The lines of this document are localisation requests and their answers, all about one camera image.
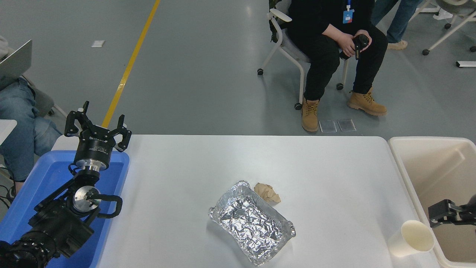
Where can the blue plastic tray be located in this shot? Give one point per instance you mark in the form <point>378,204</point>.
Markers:
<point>48,175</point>

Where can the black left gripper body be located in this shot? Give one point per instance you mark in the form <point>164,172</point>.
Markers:
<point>93,150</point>

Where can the black handheld controller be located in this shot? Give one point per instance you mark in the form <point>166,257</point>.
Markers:
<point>361,42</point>

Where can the white chair base bar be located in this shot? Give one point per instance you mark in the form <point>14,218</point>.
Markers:
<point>466,64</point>

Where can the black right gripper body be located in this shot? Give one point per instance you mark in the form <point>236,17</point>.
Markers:
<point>472,210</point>

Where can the crinkled foil tray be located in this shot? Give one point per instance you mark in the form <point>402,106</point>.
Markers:
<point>253,223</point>

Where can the person with badge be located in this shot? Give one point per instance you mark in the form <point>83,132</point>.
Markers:
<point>327,56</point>

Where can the clear floor plate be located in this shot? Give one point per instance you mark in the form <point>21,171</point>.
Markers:
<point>346,125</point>
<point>328,126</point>

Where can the person in jeans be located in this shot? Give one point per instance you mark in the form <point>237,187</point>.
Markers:
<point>399,22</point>

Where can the white-legged caster chair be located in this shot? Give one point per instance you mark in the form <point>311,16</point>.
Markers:
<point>457,4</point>

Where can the crumpled tan paper ball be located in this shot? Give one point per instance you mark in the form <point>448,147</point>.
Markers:
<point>268,193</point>

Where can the person's right hand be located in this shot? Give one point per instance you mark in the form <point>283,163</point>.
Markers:
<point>347,44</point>

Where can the white side table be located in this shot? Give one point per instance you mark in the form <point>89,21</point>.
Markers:
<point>6,128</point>

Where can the blue id badge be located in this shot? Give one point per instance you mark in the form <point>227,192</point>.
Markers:
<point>348,16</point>

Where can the person with laptop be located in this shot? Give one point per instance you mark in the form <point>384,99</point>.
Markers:
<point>18,126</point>

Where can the grey chair with white legs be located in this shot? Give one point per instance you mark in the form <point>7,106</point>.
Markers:
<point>288,46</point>

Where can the grey laptop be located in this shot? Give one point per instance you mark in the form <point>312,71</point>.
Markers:
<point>15,63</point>

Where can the grey padded chair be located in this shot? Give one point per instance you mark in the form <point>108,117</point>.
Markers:
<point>41,98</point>

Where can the large pale plastic bin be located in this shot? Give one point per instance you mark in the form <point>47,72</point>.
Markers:
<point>438,167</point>

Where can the white paper cup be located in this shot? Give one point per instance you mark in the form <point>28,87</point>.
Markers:
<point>412,236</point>

